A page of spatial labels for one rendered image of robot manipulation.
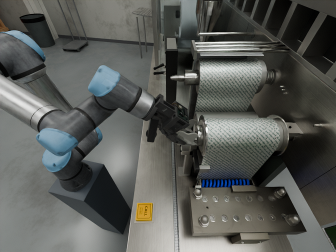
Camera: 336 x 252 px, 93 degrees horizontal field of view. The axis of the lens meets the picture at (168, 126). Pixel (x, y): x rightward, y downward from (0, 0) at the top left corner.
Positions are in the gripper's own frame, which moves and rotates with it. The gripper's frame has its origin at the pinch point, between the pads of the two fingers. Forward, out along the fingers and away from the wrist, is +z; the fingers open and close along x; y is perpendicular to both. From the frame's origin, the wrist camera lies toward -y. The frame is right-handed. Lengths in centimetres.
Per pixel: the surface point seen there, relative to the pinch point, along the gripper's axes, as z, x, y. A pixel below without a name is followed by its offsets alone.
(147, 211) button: 8.1, -14.4, -36.4
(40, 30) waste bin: -190, 412, -271
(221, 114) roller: 12.4, 14.8, 7.8
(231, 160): 16.3, -4.4, 4.1
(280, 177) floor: 171, 43, -20
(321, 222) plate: 34.8, -23.7, 16.3
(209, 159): 9.3, -4.4, -0.7
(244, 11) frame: 16, 80, 40
